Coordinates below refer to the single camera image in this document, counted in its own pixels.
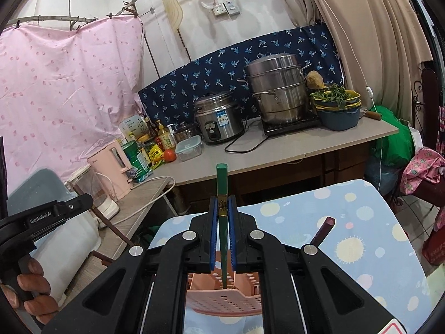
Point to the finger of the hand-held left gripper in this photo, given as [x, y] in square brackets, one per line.
[74, 207]

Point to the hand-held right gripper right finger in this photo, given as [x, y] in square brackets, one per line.
[233, 243]

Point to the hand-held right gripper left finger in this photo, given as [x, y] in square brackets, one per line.
[212, 243]

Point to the pink perforated utensil holder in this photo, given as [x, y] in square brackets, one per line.
[222, 299]

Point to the green chopstick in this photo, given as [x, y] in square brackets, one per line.
[222, 181]

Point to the dark maroon chopstick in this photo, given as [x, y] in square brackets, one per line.
[323, 231]

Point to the person's left hand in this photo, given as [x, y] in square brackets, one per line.
[38, 285]

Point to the white blender jug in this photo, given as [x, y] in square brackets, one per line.
[100, 198]

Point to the pink electric kettle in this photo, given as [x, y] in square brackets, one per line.
[111, 170]

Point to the wooden side counter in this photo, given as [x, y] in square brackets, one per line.
[139, 198]

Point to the green can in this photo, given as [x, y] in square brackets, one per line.
[135, 161]

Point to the yellow packet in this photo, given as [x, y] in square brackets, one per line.
[155, 154]

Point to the clear food container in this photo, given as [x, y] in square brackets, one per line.
[189, 149]

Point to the red tomato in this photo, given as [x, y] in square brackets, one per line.
[169, 155]

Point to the white jar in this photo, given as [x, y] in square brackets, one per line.
[134, 127]

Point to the dark sauce bottle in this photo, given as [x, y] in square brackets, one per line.
[150, 128]

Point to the small pot with glass lid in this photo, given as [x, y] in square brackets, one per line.
[184, 134]

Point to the pink dotted curtain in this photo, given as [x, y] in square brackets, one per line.
[69, 94]

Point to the yellow oil bottle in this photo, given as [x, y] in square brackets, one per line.
[167, 137]

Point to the wooden kitchen counter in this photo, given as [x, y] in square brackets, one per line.
[295, 146]

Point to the steel rice cooker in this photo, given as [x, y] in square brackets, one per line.
[219, 121]

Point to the black induction cooker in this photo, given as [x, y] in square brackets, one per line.
[292, 127]

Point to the blue planet print tablecloth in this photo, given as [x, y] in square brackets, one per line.
[365, 236]

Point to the steel steamer pot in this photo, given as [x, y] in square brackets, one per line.
[274, 90]

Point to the stack of blue basins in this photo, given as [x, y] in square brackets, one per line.
[339, 118]

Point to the navy leaf print cloth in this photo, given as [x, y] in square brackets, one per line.
[215, 73]

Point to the green leafy vegetables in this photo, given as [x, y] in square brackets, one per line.
[330, 94]

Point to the brown root vegetable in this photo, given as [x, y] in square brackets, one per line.
[315, 79]

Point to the green bag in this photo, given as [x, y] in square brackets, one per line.
[396, 139]

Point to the red bag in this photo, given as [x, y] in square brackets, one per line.
[434, 250]

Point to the pink floral cloth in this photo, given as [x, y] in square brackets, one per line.
[424, 167]

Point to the beige hanging board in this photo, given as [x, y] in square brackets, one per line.
[172, 7]

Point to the dark wooden chair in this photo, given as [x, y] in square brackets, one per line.
[431, 90]

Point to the beige curtain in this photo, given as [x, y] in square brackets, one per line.
[375, 34]

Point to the wall socket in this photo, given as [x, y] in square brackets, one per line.
[226, 8]

